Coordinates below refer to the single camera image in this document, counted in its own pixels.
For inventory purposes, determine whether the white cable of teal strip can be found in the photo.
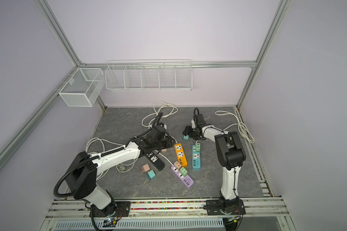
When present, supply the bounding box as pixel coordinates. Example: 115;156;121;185
195;110;254;146

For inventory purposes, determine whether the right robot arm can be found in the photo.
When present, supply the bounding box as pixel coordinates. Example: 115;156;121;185
183;113;246;215

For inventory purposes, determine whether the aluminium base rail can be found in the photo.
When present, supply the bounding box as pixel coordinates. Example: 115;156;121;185
40;197;296;231

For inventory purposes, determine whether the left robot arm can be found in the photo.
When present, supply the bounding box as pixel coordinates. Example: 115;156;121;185
53;123;174;216

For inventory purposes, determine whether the teal power strip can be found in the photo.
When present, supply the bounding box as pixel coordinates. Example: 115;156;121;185
192;145;201;169

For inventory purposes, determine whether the pink plug adapter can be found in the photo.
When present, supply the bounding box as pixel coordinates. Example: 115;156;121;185
141;164;151;173

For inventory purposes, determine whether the orange power strip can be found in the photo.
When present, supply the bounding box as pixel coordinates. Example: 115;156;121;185
174;143;188;167

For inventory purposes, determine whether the black power strip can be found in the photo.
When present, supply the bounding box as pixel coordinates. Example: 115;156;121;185
146;150;165;171

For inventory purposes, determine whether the teal plug adapter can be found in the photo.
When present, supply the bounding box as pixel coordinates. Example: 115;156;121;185
147;170;156;180

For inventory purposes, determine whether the white cable of purple strip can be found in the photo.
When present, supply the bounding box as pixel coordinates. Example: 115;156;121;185
79;137;174;167

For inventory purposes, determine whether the white mesh box basket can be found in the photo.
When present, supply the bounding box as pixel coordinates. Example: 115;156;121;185
58;68;106;107

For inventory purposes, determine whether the white wire rack basket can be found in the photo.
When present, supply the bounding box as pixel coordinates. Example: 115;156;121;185
105;59;193;91

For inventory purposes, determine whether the purple power strip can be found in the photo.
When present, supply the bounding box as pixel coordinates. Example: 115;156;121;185
171;165;194;188

